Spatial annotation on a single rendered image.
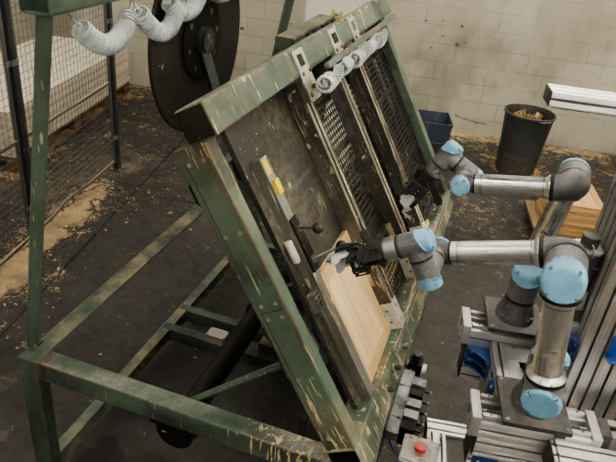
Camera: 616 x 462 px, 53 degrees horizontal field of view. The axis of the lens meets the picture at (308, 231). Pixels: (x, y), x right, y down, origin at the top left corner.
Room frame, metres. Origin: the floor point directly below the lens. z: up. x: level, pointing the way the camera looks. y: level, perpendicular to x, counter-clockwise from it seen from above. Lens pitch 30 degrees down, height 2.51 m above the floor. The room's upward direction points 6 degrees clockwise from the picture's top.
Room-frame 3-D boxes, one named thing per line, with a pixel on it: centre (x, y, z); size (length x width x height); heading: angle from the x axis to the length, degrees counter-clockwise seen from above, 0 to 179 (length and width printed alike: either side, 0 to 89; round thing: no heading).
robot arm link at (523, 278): (2.08, -0.87, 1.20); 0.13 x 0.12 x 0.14; 161
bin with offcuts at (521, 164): (6.17, -2.09, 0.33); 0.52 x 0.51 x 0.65; 174
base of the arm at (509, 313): (2.07, -0.87, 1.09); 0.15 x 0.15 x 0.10
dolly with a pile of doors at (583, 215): (4.86, -2.15, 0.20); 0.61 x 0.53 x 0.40; 174
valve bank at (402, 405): (1.86, -0.49, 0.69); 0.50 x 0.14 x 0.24; 164
